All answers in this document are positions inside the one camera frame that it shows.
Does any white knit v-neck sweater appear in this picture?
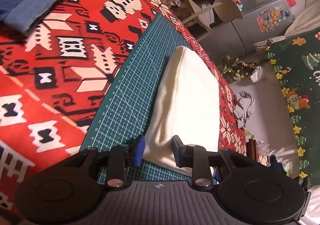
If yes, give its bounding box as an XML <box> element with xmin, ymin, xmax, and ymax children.
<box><xmin>143</xmin><ymin>46</ymin><xmax>220</xmax><ymax>176</ymax></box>

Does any dark wooden side table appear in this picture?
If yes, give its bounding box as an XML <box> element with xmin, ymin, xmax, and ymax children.
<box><xmin>246</xmin><ymin>139</ymin><xmax>258</xmax><ymax>162</ymax></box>

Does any green cutting mat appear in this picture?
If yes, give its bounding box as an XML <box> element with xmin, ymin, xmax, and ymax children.
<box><xmin>81</xmin><ymin>14</ymin><xmax>195</xmax><ymax>181</ymax></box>

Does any grey crumpled garment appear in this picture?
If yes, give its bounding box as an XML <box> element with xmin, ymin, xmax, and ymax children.
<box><xmin>233</xmin><ymin>91</ymin><xmax>255</xmax><ymax>128</ymax></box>

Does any small decorated christmas tree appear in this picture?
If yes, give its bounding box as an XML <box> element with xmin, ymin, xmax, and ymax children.
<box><xmin>218</xmin><ymin>56</ymin><xmax>259</xmax><ymax>83</ymax></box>

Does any red patterned christmas blanket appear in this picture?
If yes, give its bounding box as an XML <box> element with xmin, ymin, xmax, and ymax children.
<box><xmin>1</xmin><ymin>0</ymin><xmax>246</xmax><ymax>219</ymax></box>

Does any beige plastic chair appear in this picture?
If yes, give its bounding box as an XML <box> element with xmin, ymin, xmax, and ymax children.
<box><xmin>164</xmin><ymin>0</ymin><xmax>243</xmax><ymax>30</ymax></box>

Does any grey refrigerator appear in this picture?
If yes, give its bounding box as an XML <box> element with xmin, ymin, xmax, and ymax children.
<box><xmin>200</xmin><ymin>0</ymin><xmax>294</xmax><ymax>59</ymax></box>

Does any green christmas wall banner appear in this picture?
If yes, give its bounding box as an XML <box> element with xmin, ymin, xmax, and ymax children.
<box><xmin>265</xmin><ymin>28</ymin><xmax>320</xmax><ymax>186</ymax></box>

